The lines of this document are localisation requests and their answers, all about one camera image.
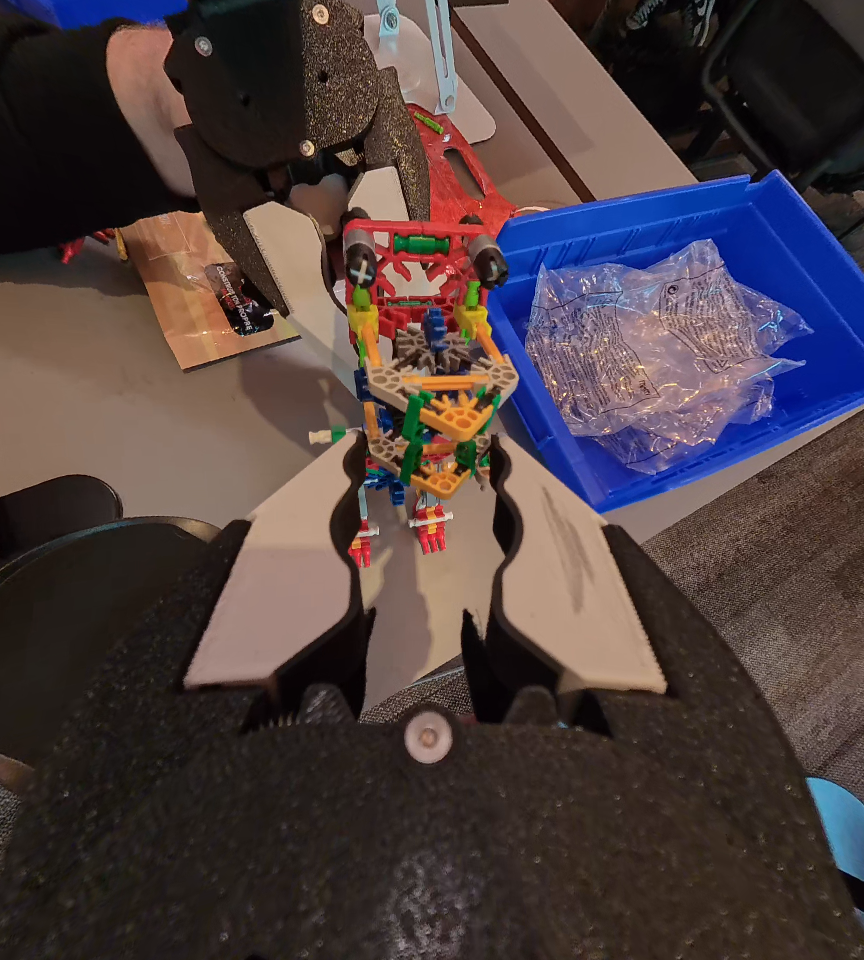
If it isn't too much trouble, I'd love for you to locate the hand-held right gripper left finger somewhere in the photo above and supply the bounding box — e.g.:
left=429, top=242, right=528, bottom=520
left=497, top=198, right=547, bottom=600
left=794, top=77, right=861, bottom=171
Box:
left=184, top=433, right=379, bottom=725

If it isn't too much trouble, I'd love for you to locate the green connector toy assembly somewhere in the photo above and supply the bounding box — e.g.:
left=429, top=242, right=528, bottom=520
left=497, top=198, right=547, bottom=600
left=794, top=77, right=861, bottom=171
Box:
left=309, top=210, right=520, bottom=573

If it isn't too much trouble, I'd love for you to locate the person's left forearm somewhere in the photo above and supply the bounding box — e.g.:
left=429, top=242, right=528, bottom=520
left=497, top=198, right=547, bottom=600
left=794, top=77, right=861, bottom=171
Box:
left=0, top=13, right=204, bottom=262

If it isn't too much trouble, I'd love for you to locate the white adjustable book stand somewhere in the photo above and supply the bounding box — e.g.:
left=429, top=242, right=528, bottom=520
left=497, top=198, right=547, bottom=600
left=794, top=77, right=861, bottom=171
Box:
left=360, top=0, right=496, bottom=144

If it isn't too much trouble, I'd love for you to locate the red fan connector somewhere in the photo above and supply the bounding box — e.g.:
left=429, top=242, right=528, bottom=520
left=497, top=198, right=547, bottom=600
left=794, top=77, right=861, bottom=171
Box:
left=59, top=227, right=119, bottom=265

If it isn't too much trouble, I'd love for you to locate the black mesh office chair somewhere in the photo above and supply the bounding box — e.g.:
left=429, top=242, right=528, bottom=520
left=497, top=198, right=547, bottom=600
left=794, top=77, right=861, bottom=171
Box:
left=700, top=0, right=864, bottom=198

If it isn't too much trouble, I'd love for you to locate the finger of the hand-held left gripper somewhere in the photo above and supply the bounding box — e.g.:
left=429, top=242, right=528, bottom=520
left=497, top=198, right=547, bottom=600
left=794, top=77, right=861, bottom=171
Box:
left=241, top=199, right=350, bottom=324
left=348, top=166, right=424, bottom=226

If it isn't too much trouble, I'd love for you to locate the person's left hand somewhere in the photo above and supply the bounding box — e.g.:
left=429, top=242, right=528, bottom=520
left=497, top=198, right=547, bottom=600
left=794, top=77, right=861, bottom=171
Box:
left=104, top=24, right=202, bottom=198

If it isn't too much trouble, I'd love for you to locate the small blue plastic bin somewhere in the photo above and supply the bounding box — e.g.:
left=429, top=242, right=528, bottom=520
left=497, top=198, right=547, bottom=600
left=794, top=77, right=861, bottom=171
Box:
left=488, top=171, right=864, bottom=513

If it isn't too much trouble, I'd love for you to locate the light blue stool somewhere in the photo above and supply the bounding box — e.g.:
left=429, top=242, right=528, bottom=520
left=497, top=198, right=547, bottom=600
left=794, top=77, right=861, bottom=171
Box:
left=807, top=776, right=864, bottom=939

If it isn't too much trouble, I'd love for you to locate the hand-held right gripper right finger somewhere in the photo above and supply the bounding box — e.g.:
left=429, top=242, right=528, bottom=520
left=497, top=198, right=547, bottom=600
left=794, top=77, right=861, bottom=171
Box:
left=462, top=433, right=667, bottom=725

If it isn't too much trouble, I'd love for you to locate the construction toy set plastic bag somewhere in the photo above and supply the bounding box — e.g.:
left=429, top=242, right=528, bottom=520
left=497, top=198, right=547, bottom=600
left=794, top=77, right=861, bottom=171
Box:
left=120, top=112, right=524, bottom=373

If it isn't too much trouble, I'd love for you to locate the clear plastic bag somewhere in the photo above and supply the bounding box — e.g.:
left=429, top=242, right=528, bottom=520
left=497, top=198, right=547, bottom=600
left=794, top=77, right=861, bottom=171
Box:
left=525, top=240, right=813, bottom=475

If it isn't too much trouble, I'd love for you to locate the small multicolour toy assembly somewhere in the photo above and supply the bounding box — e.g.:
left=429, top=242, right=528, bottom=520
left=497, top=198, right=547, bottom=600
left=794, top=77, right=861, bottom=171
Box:
left=349, top=300, right=520, bottom=442

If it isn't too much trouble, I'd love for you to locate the large blue plastic bin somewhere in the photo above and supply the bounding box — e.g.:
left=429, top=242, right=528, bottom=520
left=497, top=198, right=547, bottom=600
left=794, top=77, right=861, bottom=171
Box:
left=27, top=0, right=194, bottom=28

